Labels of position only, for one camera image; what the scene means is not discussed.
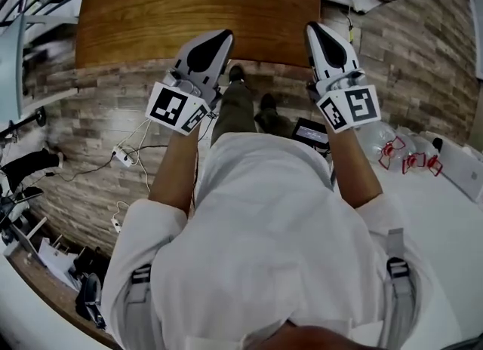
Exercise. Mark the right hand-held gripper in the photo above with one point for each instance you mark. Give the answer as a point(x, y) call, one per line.
point(358, 107)

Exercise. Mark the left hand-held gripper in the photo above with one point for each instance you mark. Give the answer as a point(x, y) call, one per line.
point(168, 105)

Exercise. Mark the person's right forearm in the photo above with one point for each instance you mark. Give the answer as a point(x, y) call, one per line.
point(351, 171)

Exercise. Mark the person's left forearm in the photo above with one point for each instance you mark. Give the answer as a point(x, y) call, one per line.
point(173, 175)

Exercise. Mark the person's left leg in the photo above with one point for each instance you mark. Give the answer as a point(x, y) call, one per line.
point(234, 111)

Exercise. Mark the person's leg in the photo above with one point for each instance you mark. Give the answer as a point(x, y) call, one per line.
point(30, 161)
point(234, 111)
point(273, 120)

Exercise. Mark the wooden table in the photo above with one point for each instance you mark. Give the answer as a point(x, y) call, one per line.
point(151, 20)

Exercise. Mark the black tablet device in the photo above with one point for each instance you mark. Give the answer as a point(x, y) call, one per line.
point(311, 133)

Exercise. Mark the person's right leg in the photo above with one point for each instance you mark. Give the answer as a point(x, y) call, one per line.
point(273, 120)

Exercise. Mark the clear plastic bag red print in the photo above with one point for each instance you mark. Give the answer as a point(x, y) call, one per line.
point(377, 141)

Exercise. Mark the white power strip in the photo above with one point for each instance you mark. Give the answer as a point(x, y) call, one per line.
point(122, 155)

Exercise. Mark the black round stand base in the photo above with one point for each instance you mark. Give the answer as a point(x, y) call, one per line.
point(39, 116)

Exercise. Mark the white box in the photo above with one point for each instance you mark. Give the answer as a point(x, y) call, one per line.
point(464, 175)

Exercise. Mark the white charger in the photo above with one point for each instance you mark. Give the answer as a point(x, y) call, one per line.
point(116, 223)

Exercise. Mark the person's white shirt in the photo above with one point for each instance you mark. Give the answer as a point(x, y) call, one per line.
point(271, 235)

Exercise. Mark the light blue table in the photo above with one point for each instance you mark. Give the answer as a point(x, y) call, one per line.
point(9, 77)

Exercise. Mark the black pouch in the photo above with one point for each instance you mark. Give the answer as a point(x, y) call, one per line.
point(90, 295)

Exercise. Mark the person's head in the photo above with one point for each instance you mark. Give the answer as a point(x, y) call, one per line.
point(302, 339)

